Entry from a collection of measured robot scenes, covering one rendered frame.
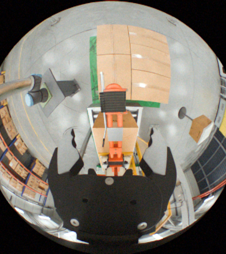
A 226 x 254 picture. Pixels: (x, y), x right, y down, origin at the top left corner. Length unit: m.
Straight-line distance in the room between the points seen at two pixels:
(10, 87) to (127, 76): 1.10
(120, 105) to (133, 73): 0.76
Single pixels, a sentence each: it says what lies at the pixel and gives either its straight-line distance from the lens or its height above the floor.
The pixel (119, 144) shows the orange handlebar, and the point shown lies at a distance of 0.35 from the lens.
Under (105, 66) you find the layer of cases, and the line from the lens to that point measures 0.95.
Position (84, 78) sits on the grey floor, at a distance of 1.57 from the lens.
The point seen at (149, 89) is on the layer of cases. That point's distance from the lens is 1.03.
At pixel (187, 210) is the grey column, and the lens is 1.46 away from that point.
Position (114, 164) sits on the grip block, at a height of 1.23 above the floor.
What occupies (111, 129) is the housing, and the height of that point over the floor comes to 1.22.
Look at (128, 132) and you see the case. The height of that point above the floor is 0.95.
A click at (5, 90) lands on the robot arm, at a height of 1.34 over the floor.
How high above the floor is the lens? 1.46
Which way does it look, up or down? 57 degrees down
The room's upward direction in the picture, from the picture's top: 178 degrees counter-clockwise
